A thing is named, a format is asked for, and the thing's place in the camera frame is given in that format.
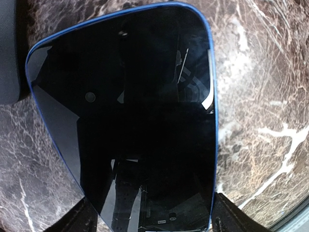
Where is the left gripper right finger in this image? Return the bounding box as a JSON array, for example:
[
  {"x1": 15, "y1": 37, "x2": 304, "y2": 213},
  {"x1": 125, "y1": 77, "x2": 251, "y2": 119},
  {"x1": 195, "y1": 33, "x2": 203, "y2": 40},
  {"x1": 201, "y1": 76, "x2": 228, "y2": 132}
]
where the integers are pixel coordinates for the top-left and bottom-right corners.
[{"x1": 211, "y1": 192, "x2": 270, "y2": 232}]

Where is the black folding phone stand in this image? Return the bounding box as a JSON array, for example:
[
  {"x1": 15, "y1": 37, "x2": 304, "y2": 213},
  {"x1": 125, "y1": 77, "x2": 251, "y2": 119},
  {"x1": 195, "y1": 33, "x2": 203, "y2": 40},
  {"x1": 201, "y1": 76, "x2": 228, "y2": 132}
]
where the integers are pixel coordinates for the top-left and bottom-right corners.
[{"x1": 0, "y1": 0, "x2": 20, "y2": 104}]

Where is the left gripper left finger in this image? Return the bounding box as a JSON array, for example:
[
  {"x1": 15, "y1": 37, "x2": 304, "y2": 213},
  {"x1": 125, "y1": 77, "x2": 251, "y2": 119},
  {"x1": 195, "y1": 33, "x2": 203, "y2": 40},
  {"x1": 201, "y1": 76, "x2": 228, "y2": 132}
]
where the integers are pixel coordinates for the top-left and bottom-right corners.
[{"x1": 48, "y1": 197, "x2": 98, "y2": 232}]

